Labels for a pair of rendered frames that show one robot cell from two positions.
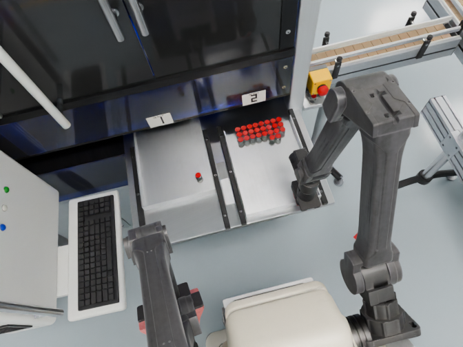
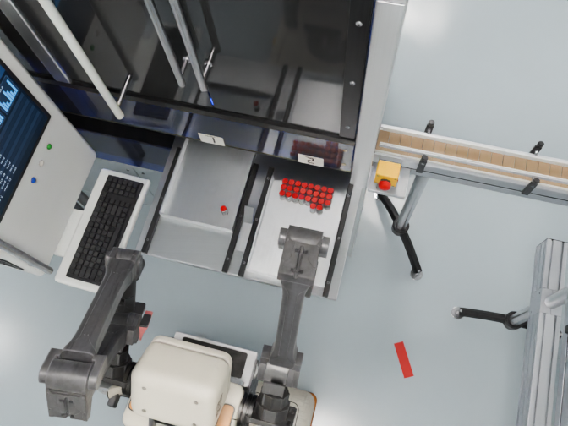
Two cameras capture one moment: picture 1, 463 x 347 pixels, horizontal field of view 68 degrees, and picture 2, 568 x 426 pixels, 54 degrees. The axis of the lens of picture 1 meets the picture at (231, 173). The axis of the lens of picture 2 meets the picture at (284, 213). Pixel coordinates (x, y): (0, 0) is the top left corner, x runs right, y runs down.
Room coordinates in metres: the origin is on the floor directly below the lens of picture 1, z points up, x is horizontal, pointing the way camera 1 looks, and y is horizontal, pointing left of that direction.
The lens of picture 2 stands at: (0.01, -0.37, 2.68)
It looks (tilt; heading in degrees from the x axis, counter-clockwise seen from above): 70 degrees down; 26
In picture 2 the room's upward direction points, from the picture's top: 9 degrees counter-clockwise
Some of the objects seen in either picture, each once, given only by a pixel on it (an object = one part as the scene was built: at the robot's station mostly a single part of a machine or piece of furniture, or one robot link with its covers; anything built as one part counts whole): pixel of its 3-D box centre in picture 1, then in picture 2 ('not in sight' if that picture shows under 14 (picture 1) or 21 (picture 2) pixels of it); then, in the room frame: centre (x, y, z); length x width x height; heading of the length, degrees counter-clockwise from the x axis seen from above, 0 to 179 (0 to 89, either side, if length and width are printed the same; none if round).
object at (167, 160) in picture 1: (171, 158); (210, 177); (0.64, 0.21, 0.90); 0.34 x 0.26 x 0.04; 3
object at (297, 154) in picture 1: (304, 165); not in sight; (0.42, -0.21, 1.10); 0.11 x 0.09 x 0.12; 5
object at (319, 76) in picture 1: (318, 80); (387, 171); (0.80, -0.38, 0.99); 0.08 x 0.07 x 0.07; 3
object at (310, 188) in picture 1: (308, 180); not in sight; (0.38, -0.22, 1.07); 0.07 x 0.06 x 0.07; 5
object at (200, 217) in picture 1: (221, 166); (252, 210); (0.58, 0.03, 0.87); 0.70 x 0.48 x 0.02; 93
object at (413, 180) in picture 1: (421, 180); (510, 322); (0.66, -1.09, 0.07); 0.50 x 0.08 x 0.14; 93
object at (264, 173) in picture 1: (269, 163); (297, 231); (0.55, -0.14, 0.90); 0.34 x 0.26 x 0.04; 4
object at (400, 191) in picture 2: (313, 91); (390, 176); (0.84, -0.39, 0.87); 0.14 x 0.13 x 0.02; 3
